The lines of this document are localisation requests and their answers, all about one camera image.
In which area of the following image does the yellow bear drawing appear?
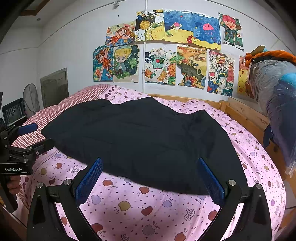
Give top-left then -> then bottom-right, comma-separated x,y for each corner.
236,55 -> 255,99

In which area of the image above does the lying orange-haired girl drawing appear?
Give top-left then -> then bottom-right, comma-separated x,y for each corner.
105,20 -> 137,47

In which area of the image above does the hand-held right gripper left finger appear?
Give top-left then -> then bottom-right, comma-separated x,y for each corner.
26,158 -> 103,241

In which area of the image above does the pink apple print quilt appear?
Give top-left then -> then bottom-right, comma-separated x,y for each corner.
14,84 -> 287,241

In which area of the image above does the city buildings drawing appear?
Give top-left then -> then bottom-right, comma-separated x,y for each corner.
206,49 -> 236,97

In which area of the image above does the pineapple drawing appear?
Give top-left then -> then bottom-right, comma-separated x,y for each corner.
135,9 -> 165,42

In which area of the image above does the black plastic crate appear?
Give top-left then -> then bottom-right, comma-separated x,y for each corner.
2,98 -> 26,127

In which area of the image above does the fish drawing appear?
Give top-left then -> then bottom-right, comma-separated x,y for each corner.
163,9 -> 195,44

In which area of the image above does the pink jellyfish drawing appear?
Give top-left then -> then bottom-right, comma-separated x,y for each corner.
192,12 -> 222,51

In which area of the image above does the red-haired boy drawing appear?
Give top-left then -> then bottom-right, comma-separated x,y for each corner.
218,12 -> 245,49

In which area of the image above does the dark blue cloth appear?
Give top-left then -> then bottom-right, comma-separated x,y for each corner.
263,125 -> 278,147

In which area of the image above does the landscape drawing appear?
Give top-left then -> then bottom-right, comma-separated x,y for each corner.
176,44 -> 208,89

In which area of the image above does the orange-haired girl blue drawing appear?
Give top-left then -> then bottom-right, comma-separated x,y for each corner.
93,45 -> 115,82

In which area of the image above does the turtles and ship drawing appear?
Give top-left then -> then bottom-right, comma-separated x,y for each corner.
144,44 -> 178,85

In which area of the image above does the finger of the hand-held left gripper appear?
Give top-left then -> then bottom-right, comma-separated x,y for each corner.
5,122 -> 39,140
9,138 -> 55,161

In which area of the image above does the black padded jacket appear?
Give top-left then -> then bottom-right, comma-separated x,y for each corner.
41,97 -> 248,195

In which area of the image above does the standing fan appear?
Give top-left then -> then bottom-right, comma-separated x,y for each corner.
23,83 -> 41,117

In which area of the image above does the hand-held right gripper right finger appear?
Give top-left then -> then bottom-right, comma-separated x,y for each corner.
198,158 -> 272,241

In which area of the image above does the blond child drawing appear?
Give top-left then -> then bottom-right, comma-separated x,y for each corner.
112,44 -> 141,83

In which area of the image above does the wooden bed headboard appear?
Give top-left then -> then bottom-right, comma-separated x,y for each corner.
148,93 -> 296,186

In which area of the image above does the person's left hand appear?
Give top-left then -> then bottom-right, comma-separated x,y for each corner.
6,176 -> 22,191

